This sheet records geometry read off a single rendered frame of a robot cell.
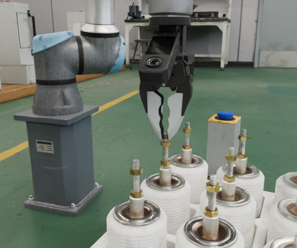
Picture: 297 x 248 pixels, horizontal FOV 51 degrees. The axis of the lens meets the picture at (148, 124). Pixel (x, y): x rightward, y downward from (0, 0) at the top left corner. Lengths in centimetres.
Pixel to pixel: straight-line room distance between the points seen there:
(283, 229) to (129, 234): 23
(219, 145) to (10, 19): 263
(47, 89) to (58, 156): 19
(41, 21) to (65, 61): 608
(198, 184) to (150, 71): 31
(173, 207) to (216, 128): 30
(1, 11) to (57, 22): 361
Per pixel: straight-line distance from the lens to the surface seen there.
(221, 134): 82
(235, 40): 567
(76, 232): 93
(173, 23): 53
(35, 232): 96
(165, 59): 48
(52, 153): 96
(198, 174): 68
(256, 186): 66
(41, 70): 94
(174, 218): 60
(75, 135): 94
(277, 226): 55
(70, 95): 94
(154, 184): 60
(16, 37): 316
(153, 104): 56
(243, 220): 56
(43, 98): 95
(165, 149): 58
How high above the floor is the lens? 52
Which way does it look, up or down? 16 degrees down
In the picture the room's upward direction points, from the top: straight up
